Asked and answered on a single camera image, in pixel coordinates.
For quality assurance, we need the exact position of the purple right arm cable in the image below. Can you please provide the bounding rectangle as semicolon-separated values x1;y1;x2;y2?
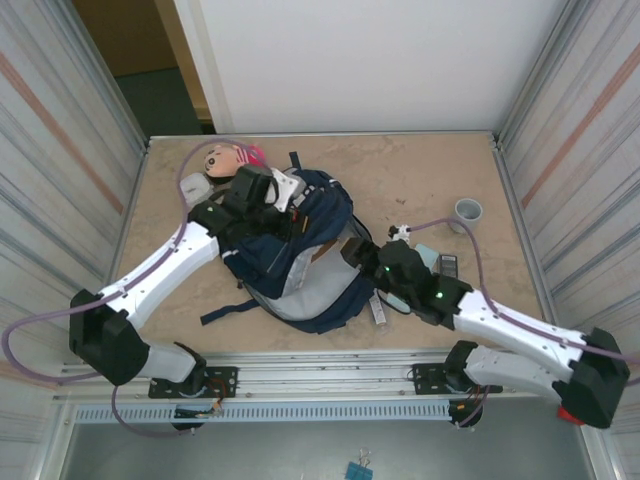
407;218;640;429

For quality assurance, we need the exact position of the pink plush doll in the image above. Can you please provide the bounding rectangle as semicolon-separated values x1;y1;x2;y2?
202;142;266;179

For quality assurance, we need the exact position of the tan wooden door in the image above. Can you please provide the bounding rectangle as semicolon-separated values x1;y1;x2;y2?
72;0;215;124

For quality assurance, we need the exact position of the white glue stick tube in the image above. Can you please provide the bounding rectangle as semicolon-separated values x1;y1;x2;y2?
368;291;389;327

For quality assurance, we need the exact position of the grey slotted cable duct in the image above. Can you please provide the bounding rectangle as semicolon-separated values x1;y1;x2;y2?
73;401;454;425

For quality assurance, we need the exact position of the ribbed translucent side panel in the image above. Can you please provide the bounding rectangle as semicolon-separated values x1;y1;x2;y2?
492;0;640;480
0;0;151;480

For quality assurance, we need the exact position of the aluminium frame bar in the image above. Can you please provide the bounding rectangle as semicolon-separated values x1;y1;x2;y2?
142;130;504;151

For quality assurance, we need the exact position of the light blue small box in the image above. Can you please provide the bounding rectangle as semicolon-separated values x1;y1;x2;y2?
413;242;440;275

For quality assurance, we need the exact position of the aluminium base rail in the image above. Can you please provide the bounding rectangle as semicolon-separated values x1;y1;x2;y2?
52;349;599;401

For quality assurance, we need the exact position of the navy blue student backpack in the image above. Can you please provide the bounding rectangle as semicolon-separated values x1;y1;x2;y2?
200;152;377;336

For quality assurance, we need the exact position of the small white square container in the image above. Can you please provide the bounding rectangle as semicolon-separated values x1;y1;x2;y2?
178;172;214;204

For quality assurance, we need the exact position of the grey cup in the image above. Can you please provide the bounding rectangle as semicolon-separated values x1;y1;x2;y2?
448;198;484;235

